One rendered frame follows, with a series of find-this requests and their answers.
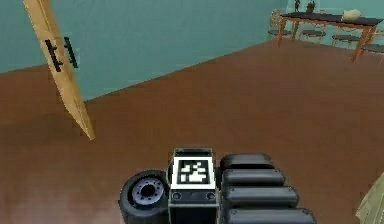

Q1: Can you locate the dark top wooden dining table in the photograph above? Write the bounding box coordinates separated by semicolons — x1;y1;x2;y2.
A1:
275;11;384;64

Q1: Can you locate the pale beige furniture corner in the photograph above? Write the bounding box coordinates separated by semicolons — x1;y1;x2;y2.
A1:
355;171;384;224

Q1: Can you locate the cream round bowl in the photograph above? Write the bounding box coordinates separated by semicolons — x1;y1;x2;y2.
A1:
342;8;362;22

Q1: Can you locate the wooden chair dark seat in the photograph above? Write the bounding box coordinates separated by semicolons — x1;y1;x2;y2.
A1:
298;20;328;44
361;29;384;66
331;25;362;50

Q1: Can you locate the light wooden room door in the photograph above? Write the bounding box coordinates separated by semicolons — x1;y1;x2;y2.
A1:
22;0;96;141

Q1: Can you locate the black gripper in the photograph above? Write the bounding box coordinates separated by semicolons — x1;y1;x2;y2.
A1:
118;169;171;224

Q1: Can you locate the black door handle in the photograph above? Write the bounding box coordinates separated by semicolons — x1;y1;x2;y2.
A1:
44;39;64;73

